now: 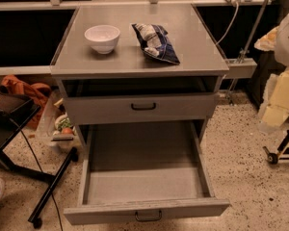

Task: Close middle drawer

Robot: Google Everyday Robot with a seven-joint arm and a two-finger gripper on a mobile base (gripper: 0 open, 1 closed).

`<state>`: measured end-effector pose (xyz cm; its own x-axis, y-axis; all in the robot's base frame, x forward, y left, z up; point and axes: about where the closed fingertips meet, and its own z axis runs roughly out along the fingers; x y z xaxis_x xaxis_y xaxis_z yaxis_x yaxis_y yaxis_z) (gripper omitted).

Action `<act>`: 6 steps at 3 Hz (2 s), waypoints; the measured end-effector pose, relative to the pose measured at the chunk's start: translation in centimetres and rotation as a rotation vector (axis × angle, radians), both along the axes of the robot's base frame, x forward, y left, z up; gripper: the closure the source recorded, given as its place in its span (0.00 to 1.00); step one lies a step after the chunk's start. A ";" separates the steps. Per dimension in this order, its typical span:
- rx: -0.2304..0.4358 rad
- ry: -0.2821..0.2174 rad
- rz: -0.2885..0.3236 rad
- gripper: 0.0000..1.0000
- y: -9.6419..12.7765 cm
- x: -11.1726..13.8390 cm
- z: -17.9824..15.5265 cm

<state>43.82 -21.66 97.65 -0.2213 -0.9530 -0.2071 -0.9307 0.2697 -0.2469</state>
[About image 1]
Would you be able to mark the metal pole with clamp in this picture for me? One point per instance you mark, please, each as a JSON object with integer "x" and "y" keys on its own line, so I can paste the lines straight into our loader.
{"x": 240, "y": 61}

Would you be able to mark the grey drawer cabinet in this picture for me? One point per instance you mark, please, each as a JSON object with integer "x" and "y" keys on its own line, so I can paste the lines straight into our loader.
{"x": 127, "y": 71}

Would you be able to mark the black side table stand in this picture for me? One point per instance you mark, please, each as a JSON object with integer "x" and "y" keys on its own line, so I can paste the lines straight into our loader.
{"x": 16, "y": 110}

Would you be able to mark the white ceramic bowl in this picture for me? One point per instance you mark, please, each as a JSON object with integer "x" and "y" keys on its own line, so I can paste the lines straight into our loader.
{"x": 102, "y": 38}

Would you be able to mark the grey top drawer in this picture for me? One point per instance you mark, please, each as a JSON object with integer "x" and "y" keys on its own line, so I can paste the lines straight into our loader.
{"x": 126, "y": 109}

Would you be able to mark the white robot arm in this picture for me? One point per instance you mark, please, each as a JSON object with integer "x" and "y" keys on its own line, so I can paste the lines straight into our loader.
{"x": 275, "y": 107}

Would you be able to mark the black wheeled stand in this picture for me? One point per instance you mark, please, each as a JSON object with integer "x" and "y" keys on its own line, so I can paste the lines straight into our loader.
{"x": 282, "y": 151}

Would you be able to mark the blue white chip bag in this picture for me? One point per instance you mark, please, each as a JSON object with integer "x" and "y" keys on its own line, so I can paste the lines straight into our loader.
{"x": 155, "y": 43}

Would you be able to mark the orange bag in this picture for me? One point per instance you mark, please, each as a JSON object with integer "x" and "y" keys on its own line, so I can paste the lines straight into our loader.
{"x": 39, "y": 92}

